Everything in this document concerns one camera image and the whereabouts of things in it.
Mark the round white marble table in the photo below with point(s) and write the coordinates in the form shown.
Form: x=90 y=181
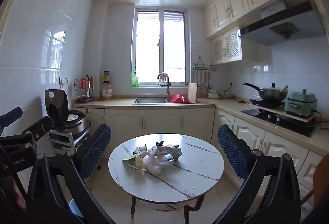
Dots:
x=182 y=184

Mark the yellow snack bag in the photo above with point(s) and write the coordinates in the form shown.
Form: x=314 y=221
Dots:
x=176 y=153

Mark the black plastic bag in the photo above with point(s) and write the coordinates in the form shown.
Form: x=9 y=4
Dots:
x=159 y=144

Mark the black range hood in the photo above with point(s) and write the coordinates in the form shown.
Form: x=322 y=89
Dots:
x=297 y=22

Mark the black frying pan with lid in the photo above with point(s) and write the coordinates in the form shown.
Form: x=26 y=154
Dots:
x=272 y=93

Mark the cream lower cabinets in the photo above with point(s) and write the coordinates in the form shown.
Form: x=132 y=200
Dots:
x=202 y=121

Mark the stacked white bowls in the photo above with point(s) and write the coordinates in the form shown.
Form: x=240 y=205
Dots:
x=213 y=94

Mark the green electric cooker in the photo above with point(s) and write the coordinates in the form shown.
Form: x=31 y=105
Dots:
x=302 y=104

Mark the cream upper cabinets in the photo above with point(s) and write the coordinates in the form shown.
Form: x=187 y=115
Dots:
x=251 y=0

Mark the black open rice cooker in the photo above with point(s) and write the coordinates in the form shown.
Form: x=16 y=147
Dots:
x=64 y=120

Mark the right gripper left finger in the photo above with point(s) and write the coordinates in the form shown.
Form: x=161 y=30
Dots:
x=57 y=192

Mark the cream cabinets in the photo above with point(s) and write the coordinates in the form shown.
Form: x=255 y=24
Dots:
x=202 y=121
x=251 y=0

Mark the green dish soap bottle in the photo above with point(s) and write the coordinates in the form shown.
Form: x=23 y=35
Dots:
x=134 y=80

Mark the white rolling storage cart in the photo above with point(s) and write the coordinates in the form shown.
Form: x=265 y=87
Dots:
x=66 y=140

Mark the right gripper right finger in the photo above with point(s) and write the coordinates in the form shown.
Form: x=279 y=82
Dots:
x=270 y=190

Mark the kitchen window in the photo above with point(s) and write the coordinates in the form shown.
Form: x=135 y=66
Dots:
x=159 y=47

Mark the hanging utensil rack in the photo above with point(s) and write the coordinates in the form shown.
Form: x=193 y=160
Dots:
x=202 y=75

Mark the steel kitchen faucet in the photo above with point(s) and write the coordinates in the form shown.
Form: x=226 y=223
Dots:
x=165 y=85

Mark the wire rack with red cups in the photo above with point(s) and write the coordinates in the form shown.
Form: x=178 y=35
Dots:
x=84 y=89

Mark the glass jar with yellow lid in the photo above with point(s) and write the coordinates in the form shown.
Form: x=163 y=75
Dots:
x=106 y=91

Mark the cream paper wrapper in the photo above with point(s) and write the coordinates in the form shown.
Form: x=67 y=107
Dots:
x=135 y=162

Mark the wooden cutting board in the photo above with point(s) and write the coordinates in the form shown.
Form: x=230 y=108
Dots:
x=192 y=92

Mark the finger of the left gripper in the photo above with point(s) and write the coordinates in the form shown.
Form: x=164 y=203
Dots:
x=39 y=128
x=10 y=117

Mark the pink white plastic bag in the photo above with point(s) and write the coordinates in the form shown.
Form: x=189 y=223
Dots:
x=153 y=164

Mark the white box on hood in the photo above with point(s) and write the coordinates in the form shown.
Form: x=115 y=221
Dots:
x=273 y=8

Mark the black gas stove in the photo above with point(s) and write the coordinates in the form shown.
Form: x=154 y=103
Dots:
x=273 y=112

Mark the wall power outlet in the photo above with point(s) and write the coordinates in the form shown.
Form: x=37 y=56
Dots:
x=63 y=81

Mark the red plastic basin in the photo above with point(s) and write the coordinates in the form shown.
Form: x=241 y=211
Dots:
x=179 y=99

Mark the steel kitchen sink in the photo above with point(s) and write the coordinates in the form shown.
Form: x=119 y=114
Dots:
x=150 y=101

